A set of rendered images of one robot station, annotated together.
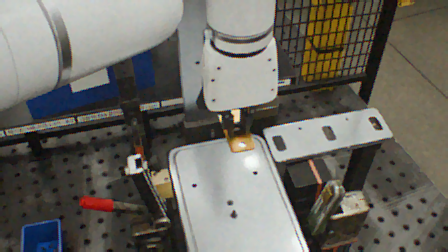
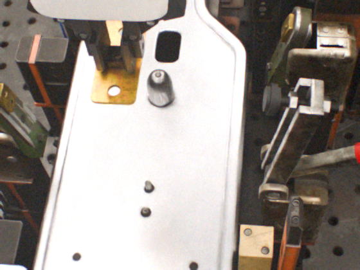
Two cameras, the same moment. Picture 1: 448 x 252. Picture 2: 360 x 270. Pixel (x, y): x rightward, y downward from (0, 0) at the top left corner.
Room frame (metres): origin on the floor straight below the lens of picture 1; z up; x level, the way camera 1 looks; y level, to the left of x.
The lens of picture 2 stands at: (0.77, 0.17, 1.72)
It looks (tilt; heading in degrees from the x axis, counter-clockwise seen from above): 61 degrees down; 207
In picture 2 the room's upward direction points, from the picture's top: 7 degrees counter-clockwise
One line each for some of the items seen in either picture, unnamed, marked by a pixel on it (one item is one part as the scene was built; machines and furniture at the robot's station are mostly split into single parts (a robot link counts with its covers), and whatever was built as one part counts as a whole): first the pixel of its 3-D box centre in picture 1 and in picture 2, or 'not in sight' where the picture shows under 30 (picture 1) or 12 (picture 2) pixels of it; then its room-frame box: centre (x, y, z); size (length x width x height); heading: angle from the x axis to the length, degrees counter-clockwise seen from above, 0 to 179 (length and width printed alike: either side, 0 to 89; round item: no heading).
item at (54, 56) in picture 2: not in sight; (63, 107); (0.34, -0.23, 0.84); 0.11 x 0.08 x 0.29; 104
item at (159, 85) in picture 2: not in sight; (160, 88); (0.36, -0.05, 1.02); 0.03 x 0.03 x 0.07
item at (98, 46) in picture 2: (252, 111); (82, 32); (0.49, -0.04, 1.29); 0.03 x 0.03 x 0.07; 15
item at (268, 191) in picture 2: not in sight; (273, 191); (0.47, 0.12, 1.06); 0.03 x 0.01 x 0.03; 104
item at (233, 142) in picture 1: (236, 128); (118, 58); (0.48, -0.02, 1.25); 0.08 x 0.04 x 0.01; 15
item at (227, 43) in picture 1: (238, 27); not in sight; (0.48, -0.02, 1.44); 0.09 x 0.08 x 0.03; 105
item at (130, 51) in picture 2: (221, 117); (143, 34); (0.48, 0.01, 1.29); 0.03 x 0.03 x 0.07; 15
